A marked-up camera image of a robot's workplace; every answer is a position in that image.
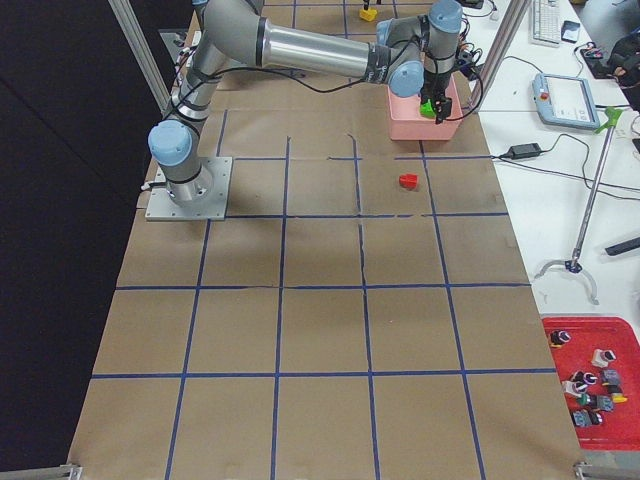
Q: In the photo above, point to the green toy block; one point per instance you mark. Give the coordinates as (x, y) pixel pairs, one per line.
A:
(427, 110)

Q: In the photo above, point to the pink plastic box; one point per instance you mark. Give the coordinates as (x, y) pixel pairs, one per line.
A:
(405, 122)

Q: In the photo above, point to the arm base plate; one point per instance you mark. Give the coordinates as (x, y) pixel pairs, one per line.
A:
(203, 198)

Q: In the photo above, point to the red parts tray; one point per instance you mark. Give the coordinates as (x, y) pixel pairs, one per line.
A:
(597, 361)

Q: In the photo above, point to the teach pendant tablet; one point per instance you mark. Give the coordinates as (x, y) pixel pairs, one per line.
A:
(564, 101)

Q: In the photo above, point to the yellow toy block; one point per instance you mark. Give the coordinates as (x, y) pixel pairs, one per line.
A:
(368, 14)

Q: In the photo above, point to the red toy block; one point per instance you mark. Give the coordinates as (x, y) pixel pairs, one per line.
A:
(408, 181)

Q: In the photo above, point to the green handled reacher tool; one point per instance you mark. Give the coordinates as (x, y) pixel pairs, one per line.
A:
(572, 264)

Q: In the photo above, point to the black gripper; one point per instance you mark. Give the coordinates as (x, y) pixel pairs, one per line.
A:
(433, 82)
(371, 4)

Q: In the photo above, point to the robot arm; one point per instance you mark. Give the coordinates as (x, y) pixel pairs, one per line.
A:
(413, 56)

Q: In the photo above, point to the black power adapter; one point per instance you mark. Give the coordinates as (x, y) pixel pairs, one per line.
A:
(523, 151)

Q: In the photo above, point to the aluminium frame post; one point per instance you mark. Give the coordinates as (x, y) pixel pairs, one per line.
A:
(509, 25)

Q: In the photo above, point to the white keyboard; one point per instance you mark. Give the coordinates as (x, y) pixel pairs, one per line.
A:
(545, 23)

